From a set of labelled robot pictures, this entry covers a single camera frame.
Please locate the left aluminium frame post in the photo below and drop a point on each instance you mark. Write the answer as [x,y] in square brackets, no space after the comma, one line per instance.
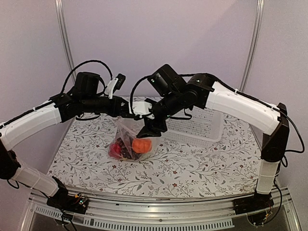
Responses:
[63,33]

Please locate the dark red grapes toy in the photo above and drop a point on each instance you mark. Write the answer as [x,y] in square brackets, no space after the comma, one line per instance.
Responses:
[124,139]

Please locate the orange toy fruit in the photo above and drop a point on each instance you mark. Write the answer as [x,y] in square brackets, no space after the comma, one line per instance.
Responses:
[141,146]

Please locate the clear zip top bag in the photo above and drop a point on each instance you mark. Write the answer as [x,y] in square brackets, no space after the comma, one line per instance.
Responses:
[133,127]

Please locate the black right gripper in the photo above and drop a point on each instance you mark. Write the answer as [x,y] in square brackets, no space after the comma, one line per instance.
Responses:
[151,129]

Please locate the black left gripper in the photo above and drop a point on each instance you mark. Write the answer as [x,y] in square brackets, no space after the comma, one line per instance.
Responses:
[116,110]

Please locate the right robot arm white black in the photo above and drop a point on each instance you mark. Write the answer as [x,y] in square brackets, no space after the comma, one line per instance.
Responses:
[206,91]

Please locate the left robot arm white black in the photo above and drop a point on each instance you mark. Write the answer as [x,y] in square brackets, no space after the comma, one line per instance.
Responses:
[82,98]

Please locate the floral table cloth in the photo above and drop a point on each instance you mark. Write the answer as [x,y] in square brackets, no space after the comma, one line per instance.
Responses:
[174,169]

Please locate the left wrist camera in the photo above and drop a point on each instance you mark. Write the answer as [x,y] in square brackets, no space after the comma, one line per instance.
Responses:
[114,84]

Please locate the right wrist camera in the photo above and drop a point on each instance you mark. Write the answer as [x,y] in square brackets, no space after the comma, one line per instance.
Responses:
[141,109]

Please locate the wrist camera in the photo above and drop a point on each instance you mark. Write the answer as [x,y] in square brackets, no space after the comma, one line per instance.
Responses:
[141,109]
[114,84]

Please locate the front aluminium rail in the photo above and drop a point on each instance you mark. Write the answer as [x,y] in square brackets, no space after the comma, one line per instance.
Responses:
[115,212]

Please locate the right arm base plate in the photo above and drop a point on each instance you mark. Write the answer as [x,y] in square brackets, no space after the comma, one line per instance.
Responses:
[252,203]

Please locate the red toy pepper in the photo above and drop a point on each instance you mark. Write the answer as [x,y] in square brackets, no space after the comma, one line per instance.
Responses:
[115,151]

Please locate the aluminium frame post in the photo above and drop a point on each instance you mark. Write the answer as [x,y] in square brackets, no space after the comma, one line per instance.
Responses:
[63,33]
[253,43]

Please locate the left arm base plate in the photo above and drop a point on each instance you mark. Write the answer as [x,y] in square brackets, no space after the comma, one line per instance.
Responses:
[72,203]

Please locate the right aluminium frame post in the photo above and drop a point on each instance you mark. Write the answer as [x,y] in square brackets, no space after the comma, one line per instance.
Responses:
[253,43]

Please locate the white plastic basket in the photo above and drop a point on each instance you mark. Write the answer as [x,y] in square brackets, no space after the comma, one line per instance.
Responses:
[203,129]

